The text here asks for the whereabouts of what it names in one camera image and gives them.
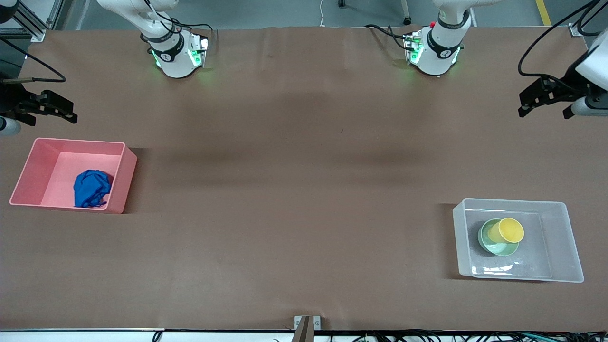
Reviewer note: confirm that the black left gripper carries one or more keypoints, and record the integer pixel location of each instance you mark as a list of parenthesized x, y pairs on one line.
[(566, 87)]

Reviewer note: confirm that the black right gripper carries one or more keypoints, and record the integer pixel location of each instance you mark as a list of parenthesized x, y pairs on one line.
[(10, 100)]

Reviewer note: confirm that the blue glove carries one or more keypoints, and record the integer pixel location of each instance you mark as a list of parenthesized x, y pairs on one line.
[(90, 187)]

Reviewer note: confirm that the yellow cup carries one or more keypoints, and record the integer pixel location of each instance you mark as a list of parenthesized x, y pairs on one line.
[(510, 230)]

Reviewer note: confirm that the light green bowl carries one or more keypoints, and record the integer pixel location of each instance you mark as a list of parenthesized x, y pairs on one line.
[(487, 243)]

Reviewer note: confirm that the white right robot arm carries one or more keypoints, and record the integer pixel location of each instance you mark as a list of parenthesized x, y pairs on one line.
[(171, 61)]

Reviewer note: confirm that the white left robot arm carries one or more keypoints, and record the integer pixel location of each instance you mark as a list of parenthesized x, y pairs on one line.
[(437, 57)]

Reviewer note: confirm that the clear plastic storage box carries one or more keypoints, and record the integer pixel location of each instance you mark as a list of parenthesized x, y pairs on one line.
[(555, 237)]

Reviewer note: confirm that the pink plastic bin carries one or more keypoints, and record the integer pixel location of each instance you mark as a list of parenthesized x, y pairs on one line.
[(33, 166)]

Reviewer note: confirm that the chair leg with caster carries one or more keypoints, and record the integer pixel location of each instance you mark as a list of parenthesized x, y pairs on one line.
[(407, 19)]

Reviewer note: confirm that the brown table cover sheet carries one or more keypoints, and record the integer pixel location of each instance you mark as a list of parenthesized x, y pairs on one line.
[(304, 190)]

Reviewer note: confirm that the metal corner bracket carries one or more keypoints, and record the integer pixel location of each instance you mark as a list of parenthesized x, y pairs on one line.
[(575, 30)]

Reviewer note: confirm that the aluminium frame profile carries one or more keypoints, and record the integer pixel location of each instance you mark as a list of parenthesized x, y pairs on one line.
[(33, 26)]

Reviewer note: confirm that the white table edge rail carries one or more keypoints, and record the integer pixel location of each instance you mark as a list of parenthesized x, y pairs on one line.
[(71, 335)]

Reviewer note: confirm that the metal table edge bracket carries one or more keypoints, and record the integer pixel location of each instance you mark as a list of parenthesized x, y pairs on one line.
[(304, 327)]

